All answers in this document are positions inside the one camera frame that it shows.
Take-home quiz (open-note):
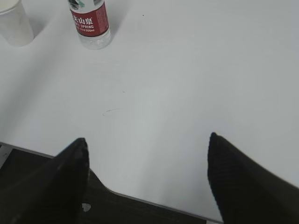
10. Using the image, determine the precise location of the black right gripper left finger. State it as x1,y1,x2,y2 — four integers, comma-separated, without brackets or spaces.
0,138,89,224

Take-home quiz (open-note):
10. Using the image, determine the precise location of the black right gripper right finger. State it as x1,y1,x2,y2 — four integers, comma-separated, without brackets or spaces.
207,133,299,224

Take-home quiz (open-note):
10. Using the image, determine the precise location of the white paper cup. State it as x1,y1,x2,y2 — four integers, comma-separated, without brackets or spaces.
0,0,34,47

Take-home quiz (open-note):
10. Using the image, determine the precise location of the clear Nongfu Spring water bottle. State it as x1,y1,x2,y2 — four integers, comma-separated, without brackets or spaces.
68,0,111,50

